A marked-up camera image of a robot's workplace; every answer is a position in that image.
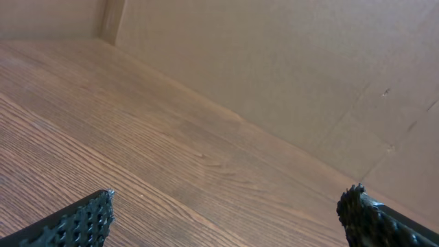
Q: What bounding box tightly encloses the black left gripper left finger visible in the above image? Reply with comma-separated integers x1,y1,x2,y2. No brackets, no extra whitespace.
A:
1,189,115,247

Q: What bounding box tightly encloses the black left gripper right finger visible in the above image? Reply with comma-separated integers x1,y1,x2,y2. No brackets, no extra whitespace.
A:
336,184,438,247

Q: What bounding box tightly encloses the brown cardboard box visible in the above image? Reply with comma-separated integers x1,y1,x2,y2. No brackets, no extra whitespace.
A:
116,0,438,222
1,0,126,44

